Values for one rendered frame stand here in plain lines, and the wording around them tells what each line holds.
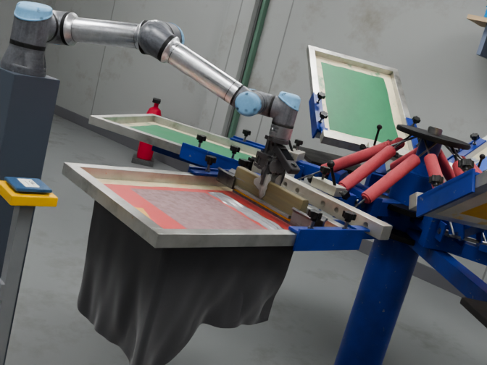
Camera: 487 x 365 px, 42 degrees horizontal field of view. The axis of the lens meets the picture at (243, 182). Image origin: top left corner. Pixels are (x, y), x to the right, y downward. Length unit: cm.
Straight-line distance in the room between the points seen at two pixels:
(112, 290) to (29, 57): 83
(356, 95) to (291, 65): 237
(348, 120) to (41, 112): 178
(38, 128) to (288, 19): 412
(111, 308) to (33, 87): 79
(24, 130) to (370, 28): 394
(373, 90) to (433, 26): 176
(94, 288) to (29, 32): 87
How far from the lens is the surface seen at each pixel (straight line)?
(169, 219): 182
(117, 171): 211
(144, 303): 181
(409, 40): 554
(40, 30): 227
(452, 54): 540
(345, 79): 380
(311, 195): 230
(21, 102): 224
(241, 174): 225
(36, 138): 232
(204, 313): 192
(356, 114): 357
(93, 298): 209
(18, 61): 226
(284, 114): 210
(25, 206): 185
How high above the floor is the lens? 150
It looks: 12 degrees down
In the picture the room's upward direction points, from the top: 15 degrees clockwise
